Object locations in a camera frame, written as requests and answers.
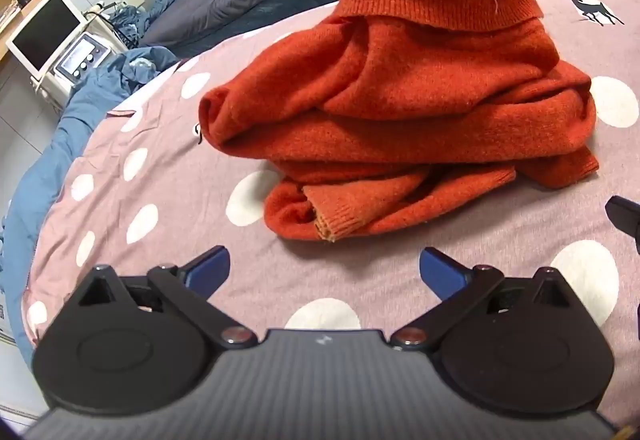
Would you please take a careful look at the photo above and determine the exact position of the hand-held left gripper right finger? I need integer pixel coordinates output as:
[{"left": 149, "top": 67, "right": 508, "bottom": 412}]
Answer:
[{"left": 390, "top": 247, "right": 577, "bottom": 351}]

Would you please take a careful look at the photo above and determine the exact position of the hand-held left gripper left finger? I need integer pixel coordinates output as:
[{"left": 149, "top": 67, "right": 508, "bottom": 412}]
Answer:
[{"left": 66, "top": 245, "right": 258, "bottom": 349}]

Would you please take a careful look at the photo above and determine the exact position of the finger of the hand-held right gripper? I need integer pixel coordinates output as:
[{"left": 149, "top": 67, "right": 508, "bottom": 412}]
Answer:
[{"left": 604, "top": 195, "right": 640, "bottom": 257}]

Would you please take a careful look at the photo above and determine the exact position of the orange knit sweater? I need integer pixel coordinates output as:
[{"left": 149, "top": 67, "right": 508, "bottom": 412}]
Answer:
[{"left": 197, "top": 0, "right": 601, "bottom": 243}]

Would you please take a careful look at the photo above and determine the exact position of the pink polka dot bedsheet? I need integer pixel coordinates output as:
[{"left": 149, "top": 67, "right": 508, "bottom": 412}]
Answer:
[{"left": 22, "top": 0, "right": 640, "bottom": 428}]

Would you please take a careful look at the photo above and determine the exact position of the blue quilt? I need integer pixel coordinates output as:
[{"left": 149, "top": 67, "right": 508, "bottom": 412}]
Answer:
[{"left": 0, "top": 45, "right": 181, "bottom": 356}]

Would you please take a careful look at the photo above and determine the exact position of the blue crumpled cloth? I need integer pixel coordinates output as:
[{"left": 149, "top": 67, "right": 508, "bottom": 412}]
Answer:
[{"left": 107, "top": 0, "right": 187, "bottom": 46}]

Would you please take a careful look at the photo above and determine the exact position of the white beauty machine with screen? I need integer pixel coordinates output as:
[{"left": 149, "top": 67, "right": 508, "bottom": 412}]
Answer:
[{"left": 5, "top": 0, "right": 127, "bottom": 110}]

